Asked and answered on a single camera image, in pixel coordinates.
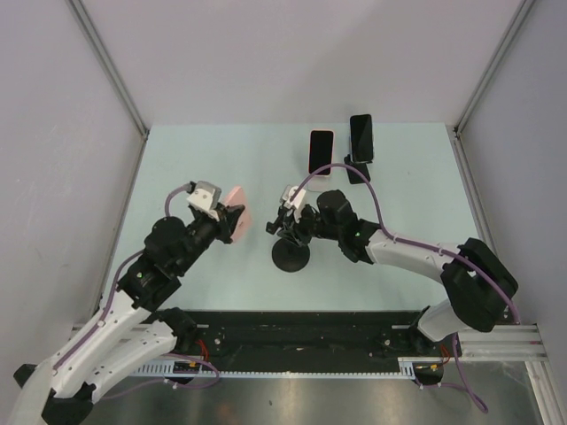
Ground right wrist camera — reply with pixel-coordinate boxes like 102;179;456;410
280;185;307;213

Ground aluminium frame post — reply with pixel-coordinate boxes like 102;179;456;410
453;0;538;136
65;0;150;140

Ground black rectangular phone stand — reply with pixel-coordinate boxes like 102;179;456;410
344;154;371;185

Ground black round-base phone stand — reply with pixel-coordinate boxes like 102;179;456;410
271;238;311;273

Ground pink phone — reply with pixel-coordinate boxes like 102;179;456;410
222;186;252;243

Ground white phone stand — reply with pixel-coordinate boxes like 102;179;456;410
307;174;330;193

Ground left aluminium frame post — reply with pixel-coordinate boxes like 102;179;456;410
65;0;150;140

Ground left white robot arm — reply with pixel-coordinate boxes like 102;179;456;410
8;201;250;424

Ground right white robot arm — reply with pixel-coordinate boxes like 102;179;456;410
266;187;518;355

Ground right aluminium frame post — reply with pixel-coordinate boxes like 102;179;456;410
453;0;538;136

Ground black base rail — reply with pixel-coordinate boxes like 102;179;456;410
174;311;450;372

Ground pink-cased phone on stand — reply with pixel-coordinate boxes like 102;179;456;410
308;129;335;173

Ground white slotted cable duct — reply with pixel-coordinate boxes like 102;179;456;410
129;358;444;380

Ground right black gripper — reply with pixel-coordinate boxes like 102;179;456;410
279;201;342;245

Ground black phone on stand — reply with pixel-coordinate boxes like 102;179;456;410
349;114;374;163

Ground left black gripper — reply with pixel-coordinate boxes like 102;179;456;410
175;201;244;274

